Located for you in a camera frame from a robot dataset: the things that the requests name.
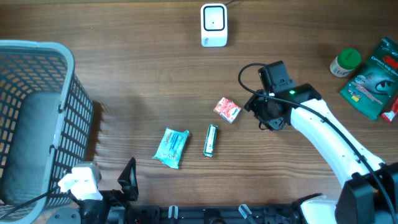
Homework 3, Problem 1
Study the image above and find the red patterned small box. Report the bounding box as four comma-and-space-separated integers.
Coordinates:
213, 97, 241, 123

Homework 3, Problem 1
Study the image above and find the mint wet wipes pack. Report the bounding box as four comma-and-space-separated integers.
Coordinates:
153, 128, 190, 169

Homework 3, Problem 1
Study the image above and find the green white small tube box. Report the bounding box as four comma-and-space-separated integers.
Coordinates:
203, 124, 218, 157

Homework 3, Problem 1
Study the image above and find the green lidded jar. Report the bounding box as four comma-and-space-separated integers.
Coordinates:
330, 48, 361, 78

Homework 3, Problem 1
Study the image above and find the green glove package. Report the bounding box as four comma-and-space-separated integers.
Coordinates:
340, 36, 397, 120

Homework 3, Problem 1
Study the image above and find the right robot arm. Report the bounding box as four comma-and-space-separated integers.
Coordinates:
244, 61, 397, 223

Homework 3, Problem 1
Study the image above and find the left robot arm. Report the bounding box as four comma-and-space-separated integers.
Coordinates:
47, 158, 140, 223

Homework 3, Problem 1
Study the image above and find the white barcode scanner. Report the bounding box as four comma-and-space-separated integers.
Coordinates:
200, 3, 228, 47

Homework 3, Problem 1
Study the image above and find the grey plastic mesh basket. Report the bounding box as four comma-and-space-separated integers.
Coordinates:
1, 40, 94, 223

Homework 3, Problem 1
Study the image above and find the black right camera cable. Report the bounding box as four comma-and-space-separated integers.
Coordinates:
238, 62, 398, 224

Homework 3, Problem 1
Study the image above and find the black camera cable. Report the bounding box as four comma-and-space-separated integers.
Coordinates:
238, 62, 398, 224
0, 185, 75, 221

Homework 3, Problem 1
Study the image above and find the black left camera cable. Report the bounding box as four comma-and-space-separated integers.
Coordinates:
0, 185, 75, 221

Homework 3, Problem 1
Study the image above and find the black mounting rail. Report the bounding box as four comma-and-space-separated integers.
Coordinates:
129, 204, 301, 224

